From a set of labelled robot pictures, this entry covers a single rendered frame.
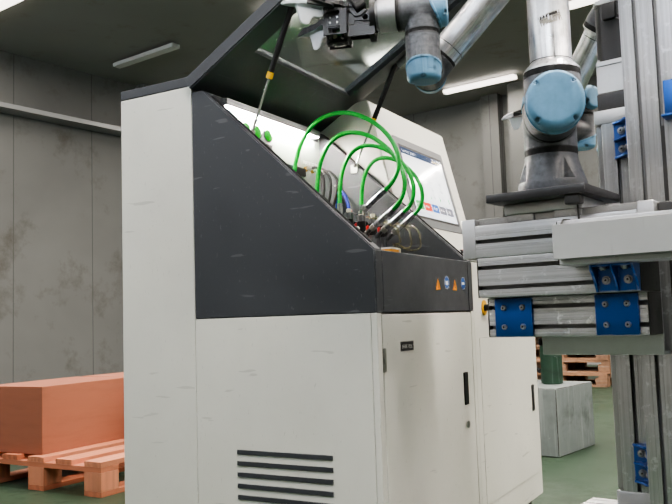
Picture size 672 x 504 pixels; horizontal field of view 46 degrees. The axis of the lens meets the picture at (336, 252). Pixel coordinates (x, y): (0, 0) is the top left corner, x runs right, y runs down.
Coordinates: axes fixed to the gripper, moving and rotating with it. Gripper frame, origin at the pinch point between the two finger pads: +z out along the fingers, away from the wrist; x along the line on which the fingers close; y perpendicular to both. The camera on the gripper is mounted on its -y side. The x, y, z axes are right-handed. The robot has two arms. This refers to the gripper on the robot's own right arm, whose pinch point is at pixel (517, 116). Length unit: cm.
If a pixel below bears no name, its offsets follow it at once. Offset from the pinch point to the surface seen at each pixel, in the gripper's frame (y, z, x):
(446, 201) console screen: 22, 51, 1
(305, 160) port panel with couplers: 3, 36, -66
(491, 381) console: 88, 7, -24
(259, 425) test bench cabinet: 81, -9, -114
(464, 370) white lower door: 80, -7, -44
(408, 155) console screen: 4.4, 38.4, -21.5
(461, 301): 59, -7, -41
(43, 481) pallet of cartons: 121, 202, -149
